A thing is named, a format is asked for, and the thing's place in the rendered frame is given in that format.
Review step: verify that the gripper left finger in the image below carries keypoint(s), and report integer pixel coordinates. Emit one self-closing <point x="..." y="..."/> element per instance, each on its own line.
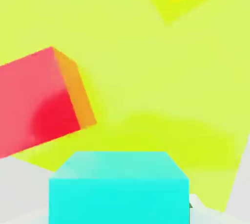
<point x="37" y="218"/>

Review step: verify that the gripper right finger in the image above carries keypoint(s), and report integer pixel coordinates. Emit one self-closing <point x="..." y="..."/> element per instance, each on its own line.
<point x="197" y="212"/>

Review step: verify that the small cyan cube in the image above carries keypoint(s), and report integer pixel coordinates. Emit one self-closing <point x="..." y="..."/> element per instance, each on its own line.
<point x="119" y="198"/>

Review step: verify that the small red cube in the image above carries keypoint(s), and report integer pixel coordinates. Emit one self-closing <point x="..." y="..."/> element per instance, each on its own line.
<point x="35" y="100"/>

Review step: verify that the large yellow-green box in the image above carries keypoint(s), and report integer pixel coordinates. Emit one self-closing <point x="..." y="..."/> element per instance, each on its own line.
<point x="136" y="71"/>

